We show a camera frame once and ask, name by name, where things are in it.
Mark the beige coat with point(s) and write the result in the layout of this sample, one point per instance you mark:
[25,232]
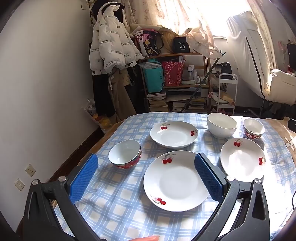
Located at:
[122,102]

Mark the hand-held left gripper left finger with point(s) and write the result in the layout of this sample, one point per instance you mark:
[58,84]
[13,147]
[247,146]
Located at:
[83,178]

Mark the white trolley cart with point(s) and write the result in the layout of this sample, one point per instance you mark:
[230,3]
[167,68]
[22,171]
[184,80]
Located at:
[229,76]

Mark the plastic bag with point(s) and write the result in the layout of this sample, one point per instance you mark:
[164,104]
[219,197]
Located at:
[94,113]

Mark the red patterned bag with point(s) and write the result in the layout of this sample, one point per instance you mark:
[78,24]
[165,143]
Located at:
[172,74]

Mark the white wall socket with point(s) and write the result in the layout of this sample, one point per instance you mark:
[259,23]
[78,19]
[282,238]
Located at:
[30,170]
[19,184]

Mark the blue plaid cloth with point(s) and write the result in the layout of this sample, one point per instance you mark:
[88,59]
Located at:
[129,204]

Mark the person's left hand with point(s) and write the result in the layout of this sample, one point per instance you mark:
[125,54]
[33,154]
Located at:
[148,238]

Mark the wooden shelf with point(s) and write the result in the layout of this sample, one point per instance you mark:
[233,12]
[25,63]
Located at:
[175,55]

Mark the white cherry print plate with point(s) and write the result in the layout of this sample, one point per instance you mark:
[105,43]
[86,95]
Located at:
[173,183]
[173,136]
[242,160]

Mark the floral curtain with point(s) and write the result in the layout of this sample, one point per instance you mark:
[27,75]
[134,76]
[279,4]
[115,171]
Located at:
[161,14]

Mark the red patterned bowl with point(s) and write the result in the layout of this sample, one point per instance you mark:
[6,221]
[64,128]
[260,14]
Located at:
[123,151]
[253,126]

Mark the black pants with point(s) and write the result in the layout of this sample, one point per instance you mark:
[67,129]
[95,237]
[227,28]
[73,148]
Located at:
[101,97]

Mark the black box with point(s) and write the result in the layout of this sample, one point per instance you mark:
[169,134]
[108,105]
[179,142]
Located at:
[182,45]

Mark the black tripod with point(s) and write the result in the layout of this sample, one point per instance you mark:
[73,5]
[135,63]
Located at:
[203,81]

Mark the teal bag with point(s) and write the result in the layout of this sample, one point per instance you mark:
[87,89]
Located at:
[152,78]

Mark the white puffer jacket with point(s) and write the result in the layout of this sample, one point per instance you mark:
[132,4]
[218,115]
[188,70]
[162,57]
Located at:
[111,46]

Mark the large white bowl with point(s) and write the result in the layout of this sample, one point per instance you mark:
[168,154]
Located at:
[222,129]

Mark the white duvet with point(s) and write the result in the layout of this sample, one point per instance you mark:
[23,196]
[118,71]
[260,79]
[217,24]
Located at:
[249,58]

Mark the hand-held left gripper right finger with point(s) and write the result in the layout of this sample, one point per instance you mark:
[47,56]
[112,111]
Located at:
[209,178]

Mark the stack of books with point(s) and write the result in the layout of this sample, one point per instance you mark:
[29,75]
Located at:
[157,102]

